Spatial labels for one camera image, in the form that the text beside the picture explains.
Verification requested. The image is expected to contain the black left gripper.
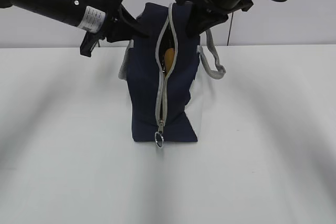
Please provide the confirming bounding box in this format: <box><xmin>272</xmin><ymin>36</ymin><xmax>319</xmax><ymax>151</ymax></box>
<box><xmin>63</xmin><ymin>0</ymin><xmax>150</xmax><ymax>57</ymax></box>

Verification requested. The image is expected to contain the brown bread roll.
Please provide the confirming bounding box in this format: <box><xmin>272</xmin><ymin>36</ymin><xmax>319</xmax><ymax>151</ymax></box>
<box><xmin>164</xmin><ymin>48</ymin><xmax>175</xmax><ymax>74</ymax></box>

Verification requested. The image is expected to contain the navy blue lunch bag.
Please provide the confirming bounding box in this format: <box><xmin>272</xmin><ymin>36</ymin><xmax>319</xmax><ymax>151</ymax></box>
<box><xmin>119</xmin><ymin>3</ymin><xmax>226</xmax><ymax>147</ymax></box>

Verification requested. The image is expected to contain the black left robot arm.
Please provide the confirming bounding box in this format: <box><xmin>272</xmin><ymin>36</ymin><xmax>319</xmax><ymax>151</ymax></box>
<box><xmin>1</xmin><ymin>0</ymin><xmax>149</xmax><ymax>57</ymax></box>

